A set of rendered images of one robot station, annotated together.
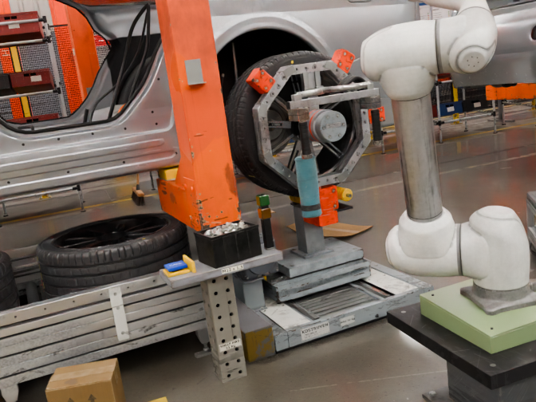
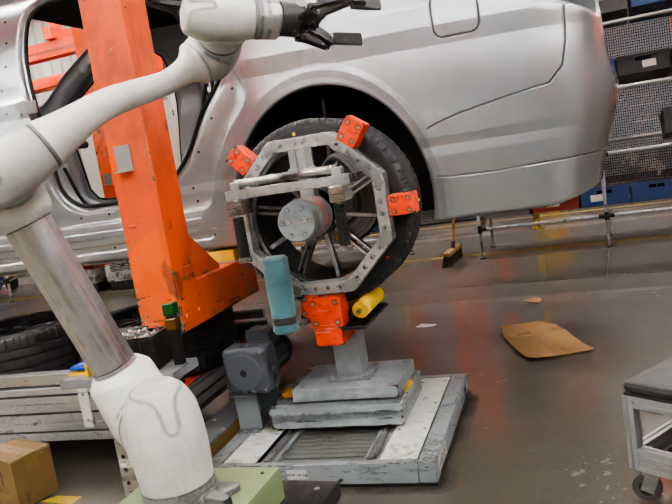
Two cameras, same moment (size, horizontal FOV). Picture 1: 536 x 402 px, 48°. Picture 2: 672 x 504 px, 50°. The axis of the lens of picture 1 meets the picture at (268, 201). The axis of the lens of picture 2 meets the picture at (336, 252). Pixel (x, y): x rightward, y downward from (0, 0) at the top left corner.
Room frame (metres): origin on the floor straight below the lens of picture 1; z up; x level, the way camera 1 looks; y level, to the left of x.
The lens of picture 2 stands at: (0.80, -1.90, 1.04)
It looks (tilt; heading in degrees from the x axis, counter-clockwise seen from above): 7 degrees down; 40
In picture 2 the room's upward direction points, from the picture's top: 9 degrees counter-clockwise
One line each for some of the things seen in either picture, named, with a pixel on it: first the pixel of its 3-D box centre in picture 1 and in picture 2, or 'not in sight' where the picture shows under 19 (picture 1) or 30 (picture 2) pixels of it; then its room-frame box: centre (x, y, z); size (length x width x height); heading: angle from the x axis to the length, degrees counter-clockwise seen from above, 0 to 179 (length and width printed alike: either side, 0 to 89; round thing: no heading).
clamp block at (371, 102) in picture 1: (370, 102); (340, 192); (2.53, -0.48, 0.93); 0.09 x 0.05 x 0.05; 23
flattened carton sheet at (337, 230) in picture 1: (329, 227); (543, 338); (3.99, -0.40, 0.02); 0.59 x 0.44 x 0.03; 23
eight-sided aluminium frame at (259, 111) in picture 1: (313, 125); (313, 215); (2.66, -0.25, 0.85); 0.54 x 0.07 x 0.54; 113
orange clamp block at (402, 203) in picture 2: (372, 115); (403, 203); (2.79, -0.53, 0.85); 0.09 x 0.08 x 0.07; 113
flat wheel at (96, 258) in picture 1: (116, 255); (159, 338); (2.62, 0.71, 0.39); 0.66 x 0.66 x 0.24
